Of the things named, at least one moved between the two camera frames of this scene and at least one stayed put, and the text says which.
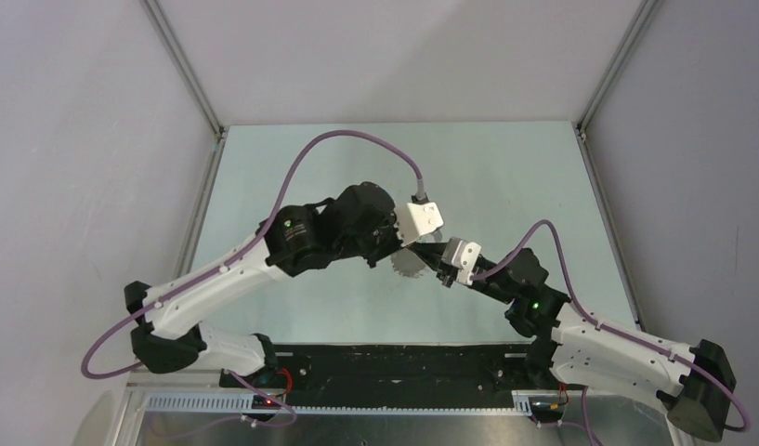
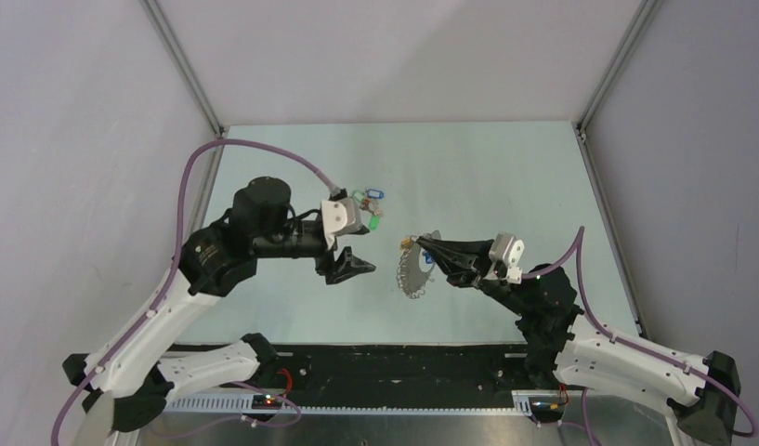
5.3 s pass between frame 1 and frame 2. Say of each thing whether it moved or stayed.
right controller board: stayed
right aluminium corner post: stayed
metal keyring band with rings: moved
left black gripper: moved
